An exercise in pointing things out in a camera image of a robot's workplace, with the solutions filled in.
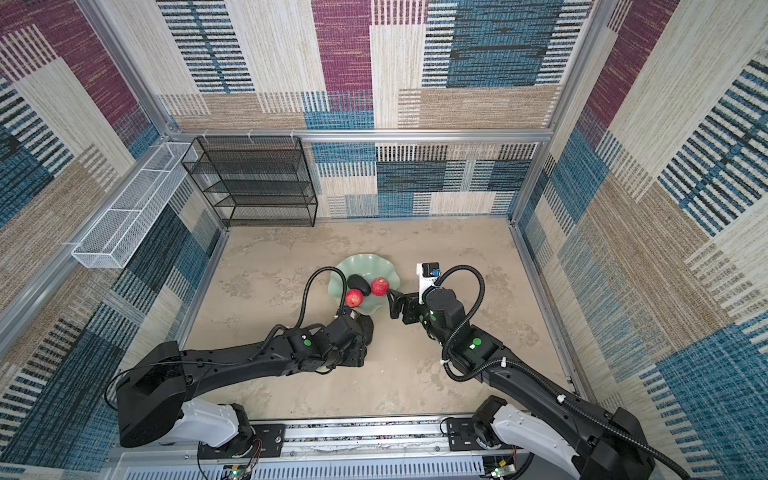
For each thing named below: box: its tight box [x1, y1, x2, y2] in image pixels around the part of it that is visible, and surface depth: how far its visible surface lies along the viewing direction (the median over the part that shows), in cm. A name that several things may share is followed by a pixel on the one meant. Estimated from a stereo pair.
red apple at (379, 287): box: [371, 278, 389, 297], surface depth 98 cm
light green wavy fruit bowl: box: [328, 253, 400, 315], surface depth 103 cm
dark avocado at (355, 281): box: [346, 274, 371, 296], surface depth 100 cm
